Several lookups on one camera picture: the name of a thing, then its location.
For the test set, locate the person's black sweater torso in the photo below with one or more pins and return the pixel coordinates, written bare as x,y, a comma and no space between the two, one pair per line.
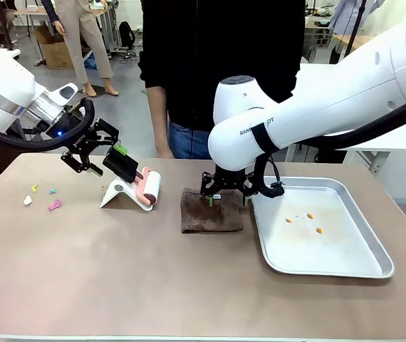
203,53

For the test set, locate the black backpack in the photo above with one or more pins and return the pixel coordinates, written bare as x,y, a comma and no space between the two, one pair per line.
127,35

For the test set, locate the pink paper scrap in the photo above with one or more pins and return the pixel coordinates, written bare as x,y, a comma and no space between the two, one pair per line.
55,204

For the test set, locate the blue bag on floor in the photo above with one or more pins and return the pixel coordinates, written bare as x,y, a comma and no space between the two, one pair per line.
90,62

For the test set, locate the black tripod pole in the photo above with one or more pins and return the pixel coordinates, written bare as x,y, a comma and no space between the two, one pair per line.
354,28

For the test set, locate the silver metal tray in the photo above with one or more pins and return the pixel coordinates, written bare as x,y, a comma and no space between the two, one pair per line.
317,249

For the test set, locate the brown cloth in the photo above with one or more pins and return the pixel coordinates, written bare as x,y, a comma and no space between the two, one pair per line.
210,217

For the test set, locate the teal paper scrap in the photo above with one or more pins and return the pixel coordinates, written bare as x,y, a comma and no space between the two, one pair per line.
52,191

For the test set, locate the person's right hand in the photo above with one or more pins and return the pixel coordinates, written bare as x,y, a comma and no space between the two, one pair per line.
164,151

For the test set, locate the blue jeans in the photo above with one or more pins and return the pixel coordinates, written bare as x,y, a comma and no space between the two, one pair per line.
188,140

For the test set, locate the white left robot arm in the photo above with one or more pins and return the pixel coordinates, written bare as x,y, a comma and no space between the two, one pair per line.
0,89

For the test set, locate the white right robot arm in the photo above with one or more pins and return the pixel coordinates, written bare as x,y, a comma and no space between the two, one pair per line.
331,92

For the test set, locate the yellow paper scrap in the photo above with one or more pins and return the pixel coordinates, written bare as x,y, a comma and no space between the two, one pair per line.
34,187

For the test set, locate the person's right forearm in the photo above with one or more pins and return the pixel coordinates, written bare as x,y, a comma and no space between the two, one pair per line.
158,114

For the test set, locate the white folded stand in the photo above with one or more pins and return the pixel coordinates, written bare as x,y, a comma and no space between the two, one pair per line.
117,196

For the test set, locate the person in light shirt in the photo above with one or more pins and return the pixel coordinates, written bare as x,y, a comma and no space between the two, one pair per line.
349,16

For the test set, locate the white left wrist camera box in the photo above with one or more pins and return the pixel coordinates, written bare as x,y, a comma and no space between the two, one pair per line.
62,93

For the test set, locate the mannequin in beige trousers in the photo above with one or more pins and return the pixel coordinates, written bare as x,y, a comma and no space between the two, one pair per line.
82,42

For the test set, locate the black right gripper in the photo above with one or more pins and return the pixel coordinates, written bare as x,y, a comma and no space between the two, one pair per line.
231,180

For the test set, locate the white paper scrap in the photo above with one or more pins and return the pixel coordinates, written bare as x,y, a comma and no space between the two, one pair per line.
27,200

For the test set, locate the pink white lint roller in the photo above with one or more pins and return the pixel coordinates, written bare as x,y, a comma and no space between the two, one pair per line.
150,185

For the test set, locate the wooden workbench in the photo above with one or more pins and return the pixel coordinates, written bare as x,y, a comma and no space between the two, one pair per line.
345,42

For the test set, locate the brown cardboard box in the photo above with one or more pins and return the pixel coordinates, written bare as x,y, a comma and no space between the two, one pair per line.
55,50

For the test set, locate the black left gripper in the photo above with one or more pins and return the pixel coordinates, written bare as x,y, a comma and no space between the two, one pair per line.
76,130

